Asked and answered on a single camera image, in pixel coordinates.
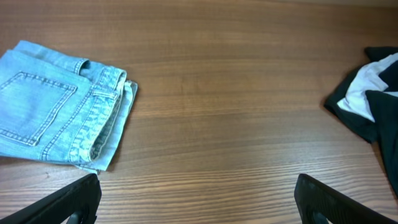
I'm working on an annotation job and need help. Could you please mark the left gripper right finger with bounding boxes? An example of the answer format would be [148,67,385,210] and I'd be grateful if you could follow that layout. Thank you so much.
[294,174,397,224]

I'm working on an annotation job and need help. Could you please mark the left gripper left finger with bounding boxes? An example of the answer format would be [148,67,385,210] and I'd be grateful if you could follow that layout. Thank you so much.
[1,174,102,224]

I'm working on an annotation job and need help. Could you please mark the light blue denim jeans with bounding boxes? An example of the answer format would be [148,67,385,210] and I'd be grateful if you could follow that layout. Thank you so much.
[1,40,138,173]

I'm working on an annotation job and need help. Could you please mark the black garment under jeans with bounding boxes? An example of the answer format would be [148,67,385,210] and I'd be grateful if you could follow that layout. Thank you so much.
[366,90,397,195]

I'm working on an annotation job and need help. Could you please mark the black and white shirt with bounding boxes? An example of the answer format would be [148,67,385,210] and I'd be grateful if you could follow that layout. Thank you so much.
[324,47,397,142]

